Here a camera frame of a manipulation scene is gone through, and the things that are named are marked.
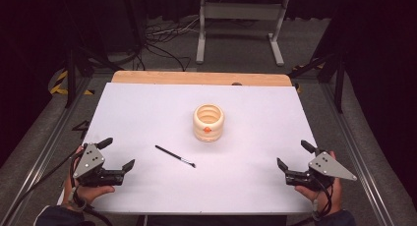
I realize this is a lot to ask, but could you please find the thin black brush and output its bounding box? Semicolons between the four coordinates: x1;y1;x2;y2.
154;144;197;169

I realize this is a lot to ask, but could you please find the white metal frame stand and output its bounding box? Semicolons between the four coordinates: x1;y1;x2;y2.
195;0;290;68

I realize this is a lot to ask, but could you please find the cream ribbed holder cup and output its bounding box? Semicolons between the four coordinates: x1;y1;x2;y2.
192;102;226;143

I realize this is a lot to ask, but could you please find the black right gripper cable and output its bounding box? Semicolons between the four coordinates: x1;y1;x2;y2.
310;176;334;221

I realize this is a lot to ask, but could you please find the bundle of floor cables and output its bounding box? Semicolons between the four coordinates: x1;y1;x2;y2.
135;17;202;73

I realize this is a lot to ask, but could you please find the black table bracket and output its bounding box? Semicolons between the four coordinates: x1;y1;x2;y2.
71;120;90;141

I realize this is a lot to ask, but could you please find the wooden table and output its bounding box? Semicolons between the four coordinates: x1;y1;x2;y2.
110;70;293;87

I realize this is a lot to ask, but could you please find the person's left hand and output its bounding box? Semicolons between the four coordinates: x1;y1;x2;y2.
62;145;116;210

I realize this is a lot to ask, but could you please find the person's right hand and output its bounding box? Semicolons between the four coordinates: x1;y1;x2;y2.
294;149;344;216

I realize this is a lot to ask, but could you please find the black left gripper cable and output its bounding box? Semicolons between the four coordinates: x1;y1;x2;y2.
0;149;114;226

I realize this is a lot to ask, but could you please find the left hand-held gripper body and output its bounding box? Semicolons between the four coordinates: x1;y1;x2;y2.
72;142;126;188

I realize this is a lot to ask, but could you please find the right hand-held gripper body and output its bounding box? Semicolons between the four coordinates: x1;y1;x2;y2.
285;149;358;192

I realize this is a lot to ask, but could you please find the black tripod stand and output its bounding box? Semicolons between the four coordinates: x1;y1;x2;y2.
287;9;349;115

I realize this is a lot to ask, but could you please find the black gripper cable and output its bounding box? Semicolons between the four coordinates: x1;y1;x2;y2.
310;176;334;221
0;149;114;226

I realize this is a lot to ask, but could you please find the white table board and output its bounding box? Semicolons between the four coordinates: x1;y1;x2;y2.
56;82;318;216

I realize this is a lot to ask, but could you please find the aluminium floor rail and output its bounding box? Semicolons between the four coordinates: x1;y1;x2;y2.
0;76;96;226
319;82;395;226

